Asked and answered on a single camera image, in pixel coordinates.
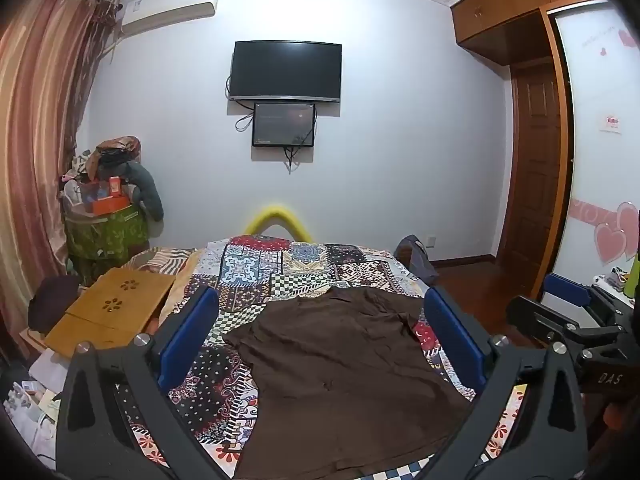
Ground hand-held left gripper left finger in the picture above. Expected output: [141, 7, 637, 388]
[55, 286, 236, 480]

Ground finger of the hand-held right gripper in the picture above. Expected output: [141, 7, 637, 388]
[544, 273, 596, 322]
[506, 296, 568, 348]

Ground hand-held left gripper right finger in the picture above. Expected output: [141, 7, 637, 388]
[424, 286, 589, 480]

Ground brown shirt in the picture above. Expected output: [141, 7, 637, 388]
[222, 287, 483, 480]

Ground green bottle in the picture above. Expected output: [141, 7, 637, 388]
[627, 255, 640, 306]

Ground wooden lap desk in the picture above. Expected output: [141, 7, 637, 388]
[42, 266, 182, 361]

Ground striped cloth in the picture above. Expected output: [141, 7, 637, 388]
[125, 246, 198, 276]

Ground grey-blue bag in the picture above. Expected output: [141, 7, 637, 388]
[393, 234, 440, 286]

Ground white heart-print wardrobe door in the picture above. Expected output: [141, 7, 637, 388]
[547, 5, 640, 311]

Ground brown wooden door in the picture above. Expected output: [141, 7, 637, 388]
[497, 62, 563, 273]

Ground green storage bag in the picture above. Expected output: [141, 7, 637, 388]
[62, 207, 151, 286]

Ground patchwork printed blanket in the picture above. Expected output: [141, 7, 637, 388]
[117, 235, 531, 480]

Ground dark maroon cloth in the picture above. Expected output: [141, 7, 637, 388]
[27, 275, 81, 333]

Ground yellow foam tube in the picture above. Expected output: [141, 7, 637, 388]
[242, 202, 313, 241]

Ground flat orange box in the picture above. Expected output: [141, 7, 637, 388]
[80, 195, 132, 216]

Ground white plastic bag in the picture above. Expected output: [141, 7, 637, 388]
[2, 347, 71, 471]

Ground floral cloth bundle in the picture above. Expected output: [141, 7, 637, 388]
[95, 135, 142, 166]

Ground small black monitor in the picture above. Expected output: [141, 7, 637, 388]
[251, 102, 317, 148]

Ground striped pink curtain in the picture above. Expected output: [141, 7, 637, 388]
[0, 0, 121, 361]

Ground overhead wooden cabinet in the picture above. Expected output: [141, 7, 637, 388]
[450, 0, 640, 66]

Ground white air conditioner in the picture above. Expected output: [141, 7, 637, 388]
[117, 0, 222, 38]

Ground black monitor cable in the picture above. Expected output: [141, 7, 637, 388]
[283, 134, 308, 175]
[235, 100, 254, 133]

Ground black wall television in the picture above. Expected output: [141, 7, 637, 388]
[228, 40, 343, 104]

